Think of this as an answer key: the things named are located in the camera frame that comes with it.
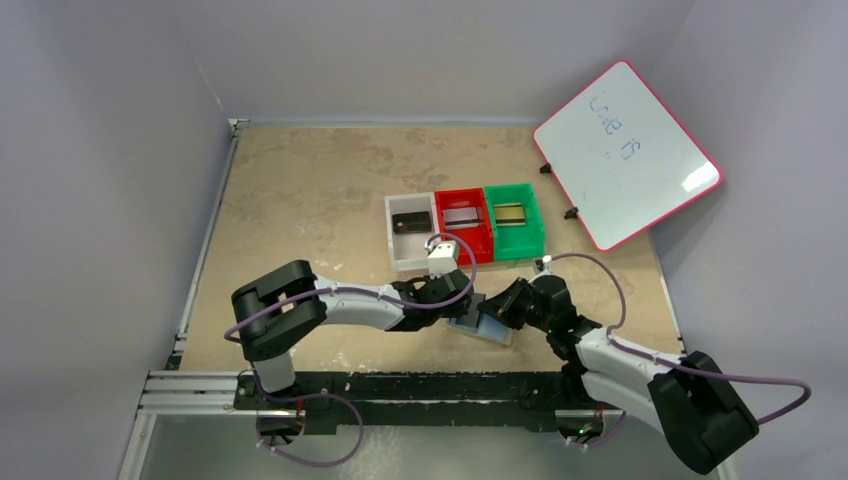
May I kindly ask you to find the beige card holder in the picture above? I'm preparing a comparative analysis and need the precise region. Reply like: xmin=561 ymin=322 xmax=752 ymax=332
xmin=446 ymin=293 xmax=513 ymax=346

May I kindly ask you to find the green plastic bin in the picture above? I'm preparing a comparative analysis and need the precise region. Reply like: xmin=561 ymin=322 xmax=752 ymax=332
xmin=483 ymin=183 xmax=546 ymax=261

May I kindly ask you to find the silver credit card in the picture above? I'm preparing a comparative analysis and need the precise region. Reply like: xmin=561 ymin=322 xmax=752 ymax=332
xmin=442 ymin=207 xmax=481 ymax=230

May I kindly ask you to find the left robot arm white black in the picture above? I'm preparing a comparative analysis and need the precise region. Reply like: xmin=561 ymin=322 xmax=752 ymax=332
xmin=224 ymin=260 xmax=476 ymax=394

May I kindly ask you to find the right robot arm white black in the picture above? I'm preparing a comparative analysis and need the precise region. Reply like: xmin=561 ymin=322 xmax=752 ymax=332
xmin=478 ymin=275 xmax=760 ymax=475

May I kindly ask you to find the black credit card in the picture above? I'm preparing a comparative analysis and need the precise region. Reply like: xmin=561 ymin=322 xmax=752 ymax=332
xmin=391 ymin=211 xmax=433 ymax=235

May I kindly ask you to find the gold credit card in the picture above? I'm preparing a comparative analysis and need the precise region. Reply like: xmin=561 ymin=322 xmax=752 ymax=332
xmin=493 ymin=203 xmax=526 ymax=227

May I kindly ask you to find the white plastic bin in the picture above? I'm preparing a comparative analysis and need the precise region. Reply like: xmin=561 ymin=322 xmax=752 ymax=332
xmin=384 ymin=192 xmax=439 ymax=272

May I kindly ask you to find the red plastic bin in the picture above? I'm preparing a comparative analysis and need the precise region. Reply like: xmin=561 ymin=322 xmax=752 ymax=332
xmin=434 ymin=187 xmax=495 ymax=264

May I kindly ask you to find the black whiteboard foot near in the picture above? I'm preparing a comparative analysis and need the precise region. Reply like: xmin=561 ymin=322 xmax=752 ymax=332
xmin=563 ymin=207 xmax=579 ymax=220

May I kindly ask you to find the pink framed whiteboard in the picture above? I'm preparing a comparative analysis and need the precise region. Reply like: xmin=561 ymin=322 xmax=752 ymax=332
xmin=533 ymin=60 xmax=723 ymax=251

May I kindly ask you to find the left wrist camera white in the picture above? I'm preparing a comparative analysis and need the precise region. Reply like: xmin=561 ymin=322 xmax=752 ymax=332
xmin=427 ymin=241 xmax=459 ymax=278

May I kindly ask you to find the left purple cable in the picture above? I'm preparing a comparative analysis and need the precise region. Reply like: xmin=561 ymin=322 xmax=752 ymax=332
xmin=223 ymin=231 xmax=478 ymax=468

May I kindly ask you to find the purple cable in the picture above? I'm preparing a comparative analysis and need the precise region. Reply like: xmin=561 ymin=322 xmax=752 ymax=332
xmin=223 ymin=231 xmax=478 ymax=468
xmin=539 ymin=252 xmax=813 ymax=452

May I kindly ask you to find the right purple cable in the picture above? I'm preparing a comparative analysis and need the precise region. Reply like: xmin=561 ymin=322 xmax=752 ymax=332
xmin=539 ymin=252 xmax=813 ymax=452

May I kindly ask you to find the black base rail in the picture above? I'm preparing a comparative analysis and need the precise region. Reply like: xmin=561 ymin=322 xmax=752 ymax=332
xmin=233 ymin=371 xmax=619 ymax=443

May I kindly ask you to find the aluminium table frame rail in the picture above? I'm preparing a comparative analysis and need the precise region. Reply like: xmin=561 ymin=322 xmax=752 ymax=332
xmin=137 ymin=118 xmax=251 ymax=415

